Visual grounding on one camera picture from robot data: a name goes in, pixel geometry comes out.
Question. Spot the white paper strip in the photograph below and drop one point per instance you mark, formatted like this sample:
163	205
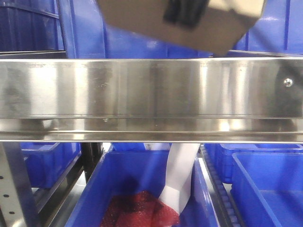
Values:
177	189

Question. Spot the large blue crate upper shelf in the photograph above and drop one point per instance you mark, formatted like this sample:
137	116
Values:
86	36

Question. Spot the blue bin lower left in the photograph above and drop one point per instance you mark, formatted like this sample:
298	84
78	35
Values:
47	161

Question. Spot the blue bin lower centre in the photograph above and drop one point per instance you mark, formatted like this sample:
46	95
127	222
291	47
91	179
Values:
131	172

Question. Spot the dark blue crate upper left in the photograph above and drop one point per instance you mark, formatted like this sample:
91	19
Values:
30	25

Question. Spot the blue bin lower right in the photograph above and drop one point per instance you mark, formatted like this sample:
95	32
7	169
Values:
268	188

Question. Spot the perforated metal shelf upright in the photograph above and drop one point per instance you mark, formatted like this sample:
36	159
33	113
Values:
17	202

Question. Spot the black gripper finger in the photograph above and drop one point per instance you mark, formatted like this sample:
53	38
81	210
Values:
185	13

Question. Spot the red mesh netting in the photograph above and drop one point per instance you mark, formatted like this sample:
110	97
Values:
139	210

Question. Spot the brown cardboard box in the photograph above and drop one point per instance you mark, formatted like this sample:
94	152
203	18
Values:
222	25

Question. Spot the stainless steel shelf rail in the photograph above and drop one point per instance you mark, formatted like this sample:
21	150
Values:
194	100

